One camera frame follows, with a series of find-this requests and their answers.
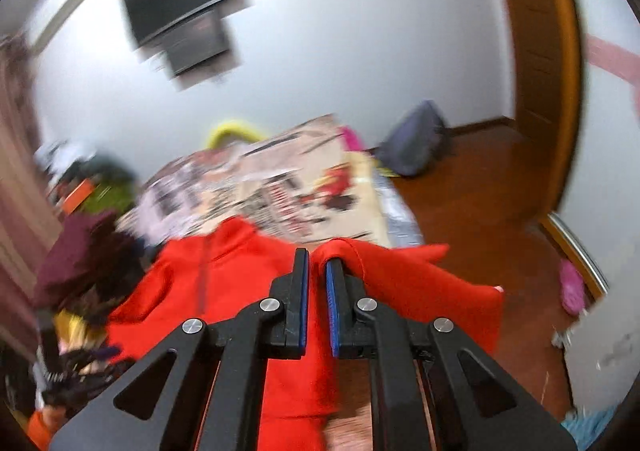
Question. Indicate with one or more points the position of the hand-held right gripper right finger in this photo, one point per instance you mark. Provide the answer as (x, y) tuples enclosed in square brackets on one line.
[(332, 311)]

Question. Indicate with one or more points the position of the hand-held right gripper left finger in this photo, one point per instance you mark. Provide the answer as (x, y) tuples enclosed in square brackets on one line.
[(301, 311)]

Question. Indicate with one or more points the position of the red garment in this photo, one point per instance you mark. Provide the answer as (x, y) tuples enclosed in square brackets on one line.
[(240, 281)]

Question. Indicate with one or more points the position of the yellow garment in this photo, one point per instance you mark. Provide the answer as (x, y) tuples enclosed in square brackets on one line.
[(75, 328)]

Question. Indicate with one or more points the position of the brown garment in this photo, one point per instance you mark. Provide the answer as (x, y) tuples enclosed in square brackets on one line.
[(95, 303)]

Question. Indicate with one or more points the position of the maroon garment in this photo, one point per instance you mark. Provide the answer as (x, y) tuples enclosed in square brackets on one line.
[(80, 251)]

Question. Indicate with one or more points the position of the pink object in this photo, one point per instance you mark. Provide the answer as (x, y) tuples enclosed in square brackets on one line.
[(352, 138)]

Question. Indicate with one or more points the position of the orange box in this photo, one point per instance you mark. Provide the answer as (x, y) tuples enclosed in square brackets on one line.
[(77, 193)]

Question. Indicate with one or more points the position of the green garment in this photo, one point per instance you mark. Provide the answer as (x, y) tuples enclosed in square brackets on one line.
[(112, 196)]

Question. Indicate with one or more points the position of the grey purple bag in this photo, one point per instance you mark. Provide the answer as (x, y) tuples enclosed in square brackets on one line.
[(412, 141)]

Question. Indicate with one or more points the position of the pinkish brown curtain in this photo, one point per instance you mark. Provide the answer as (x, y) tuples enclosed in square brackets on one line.
[(20, 191)]

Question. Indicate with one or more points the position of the yellow curved object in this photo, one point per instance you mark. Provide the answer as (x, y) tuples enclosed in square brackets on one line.
[(232, 128)]

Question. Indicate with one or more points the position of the white clutter pile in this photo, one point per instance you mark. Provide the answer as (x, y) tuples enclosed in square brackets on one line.
[(62, 156)]

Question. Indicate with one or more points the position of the pink slipper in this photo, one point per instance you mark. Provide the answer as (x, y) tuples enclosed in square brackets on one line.
[(571, 286)]

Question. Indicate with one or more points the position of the light blue cloth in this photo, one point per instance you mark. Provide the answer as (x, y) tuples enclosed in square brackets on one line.
[(592, 428)]

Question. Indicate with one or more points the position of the wooden door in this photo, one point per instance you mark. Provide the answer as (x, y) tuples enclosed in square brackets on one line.
[(540, 71)]

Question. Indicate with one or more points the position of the white air conditioner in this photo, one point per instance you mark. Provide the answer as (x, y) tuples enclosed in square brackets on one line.
[(60, 16)]

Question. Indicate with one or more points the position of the dark wall-mounted box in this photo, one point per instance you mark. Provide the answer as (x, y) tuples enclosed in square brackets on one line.
[(197, 46)]

